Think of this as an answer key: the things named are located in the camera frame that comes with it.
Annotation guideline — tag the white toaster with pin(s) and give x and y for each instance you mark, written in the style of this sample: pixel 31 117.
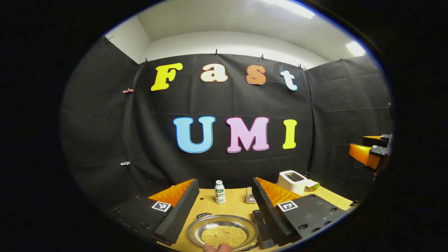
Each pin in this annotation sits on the white toaster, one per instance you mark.
pixel 290 183

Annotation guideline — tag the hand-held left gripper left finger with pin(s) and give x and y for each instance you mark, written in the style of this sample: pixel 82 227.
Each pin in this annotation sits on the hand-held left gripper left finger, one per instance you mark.
pixel 178 213

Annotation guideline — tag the sandwich with lettuce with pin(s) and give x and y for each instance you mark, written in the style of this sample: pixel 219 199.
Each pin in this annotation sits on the sandwich with lettuce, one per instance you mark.
pixel 312 185

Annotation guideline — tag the long ceiling light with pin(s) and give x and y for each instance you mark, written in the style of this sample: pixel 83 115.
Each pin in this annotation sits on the long ceiling light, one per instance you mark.
pixel 292 7

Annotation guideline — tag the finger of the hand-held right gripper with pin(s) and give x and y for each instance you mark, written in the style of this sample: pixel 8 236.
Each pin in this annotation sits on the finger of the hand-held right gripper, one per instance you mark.
pixel 360 154
pixel 374 140

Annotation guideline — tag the small ceiling light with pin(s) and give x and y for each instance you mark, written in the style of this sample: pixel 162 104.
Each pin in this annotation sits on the small ceiling light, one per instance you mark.
pixel 356 48

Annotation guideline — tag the small white drink bottle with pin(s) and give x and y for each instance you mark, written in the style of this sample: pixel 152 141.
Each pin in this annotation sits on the small white drink bottle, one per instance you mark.
pixel 219 196

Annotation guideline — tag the black induction cooktop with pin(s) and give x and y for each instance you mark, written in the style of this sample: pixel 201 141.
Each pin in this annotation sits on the black induction cooktop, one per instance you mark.
pixel 262 227

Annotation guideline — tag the copper cloth clip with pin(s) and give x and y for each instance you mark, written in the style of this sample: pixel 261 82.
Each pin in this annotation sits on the copper cloth clip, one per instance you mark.
pixel 127 90

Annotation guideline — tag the steel pot with yellow beans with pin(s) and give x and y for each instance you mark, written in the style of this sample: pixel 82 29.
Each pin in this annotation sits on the steel pot with yellow beans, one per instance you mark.
pixel 222 232

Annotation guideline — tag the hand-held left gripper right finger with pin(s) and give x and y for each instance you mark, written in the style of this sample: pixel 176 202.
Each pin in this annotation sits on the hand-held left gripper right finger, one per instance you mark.
pixel 267 213

